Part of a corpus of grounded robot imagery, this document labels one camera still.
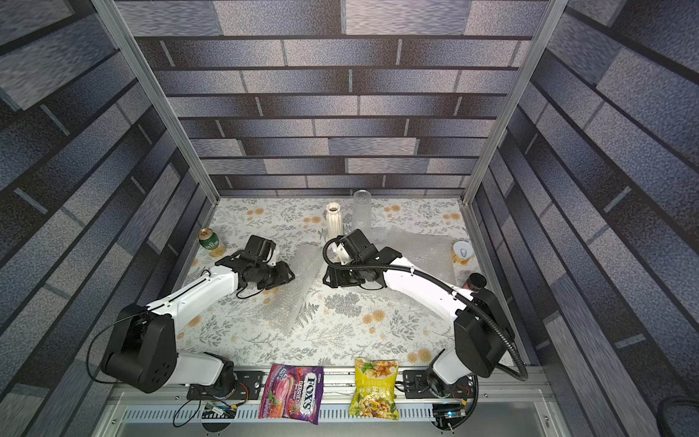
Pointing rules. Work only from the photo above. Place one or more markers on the purple Fox's candy bag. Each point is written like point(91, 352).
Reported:
point(293, 392)

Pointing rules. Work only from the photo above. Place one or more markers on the white lidded cup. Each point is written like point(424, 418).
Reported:
point(463, 252)

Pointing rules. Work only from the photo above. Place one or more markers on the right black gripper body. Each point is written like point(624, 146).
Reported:
point(339, 276)

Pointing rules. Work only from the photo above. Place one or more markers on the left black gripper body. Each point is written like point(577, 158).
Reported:
point(273, 276)

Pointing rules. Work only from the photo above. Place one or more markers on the dark red jar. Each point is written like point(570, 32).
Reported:
point(475, 282)

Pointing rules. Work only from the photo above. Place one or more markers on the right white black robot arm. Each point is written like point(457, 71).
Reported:
point(483, 336)

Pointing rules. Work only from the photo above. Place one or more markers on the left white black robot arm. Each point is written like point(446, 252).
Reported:
point(142, 349)

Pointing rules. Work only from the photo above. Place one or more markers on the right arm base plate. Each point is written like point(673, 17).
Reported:
point(422, 384)

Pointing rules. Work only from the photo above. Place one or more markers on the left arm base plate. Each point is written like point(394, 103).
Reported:
point(231, 386)

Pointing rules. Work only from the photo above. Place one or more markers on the white ribbed ceramic vase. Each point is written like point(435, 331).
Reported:
point(334, 220)

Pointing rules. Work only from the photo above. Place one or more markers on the green drink can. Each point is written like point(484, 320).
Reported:
point(208, 239)

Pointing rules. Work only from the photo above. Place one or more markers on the yellow snack bag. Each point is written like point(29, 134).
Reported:
point(374, 395)

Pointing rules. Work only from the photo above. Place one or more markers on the aluminium front rail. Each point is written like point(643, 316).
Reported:
point(493, 406)

